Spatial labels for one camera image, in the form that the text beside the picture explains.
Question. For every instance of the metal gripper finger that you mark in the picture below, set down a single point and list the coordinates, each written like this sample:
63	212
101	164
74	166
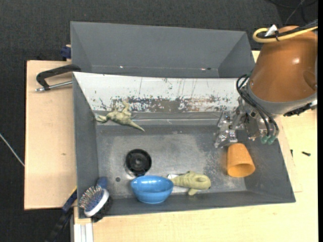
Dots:
225	138
225	121

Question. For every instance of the green toy fish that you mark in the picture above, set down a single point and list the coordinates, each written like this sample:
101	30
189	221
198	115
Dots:
194	181

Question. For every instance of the pale wood board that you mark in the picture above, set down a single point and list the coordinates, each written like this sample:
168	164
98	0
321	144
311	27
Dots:
48	135

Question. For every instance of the green toy dinosaur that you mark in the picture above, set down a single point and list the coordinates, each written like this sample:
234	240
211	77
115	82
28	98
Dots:
118	117

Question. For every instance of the small black screw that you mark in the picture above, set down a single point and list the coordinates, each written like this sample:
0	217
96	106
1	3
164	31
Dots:
306	154

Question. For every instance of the grey metal bin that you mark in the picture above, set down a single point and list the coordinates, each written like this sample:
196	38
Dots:
176	147

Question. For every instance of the blue bowl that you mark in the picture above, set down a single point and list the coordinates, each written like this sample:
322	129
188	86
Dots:
151	189

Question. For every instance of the black round disc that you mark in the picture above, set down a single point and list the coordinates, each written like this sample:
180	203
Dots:
138	161

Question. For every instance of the blue and white hairbrush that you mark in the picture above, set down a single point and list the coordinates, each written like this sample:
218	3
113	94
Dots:
94	199

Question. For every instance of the orange cup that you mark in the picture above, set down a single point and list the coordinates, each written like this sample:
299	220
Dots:
239	160

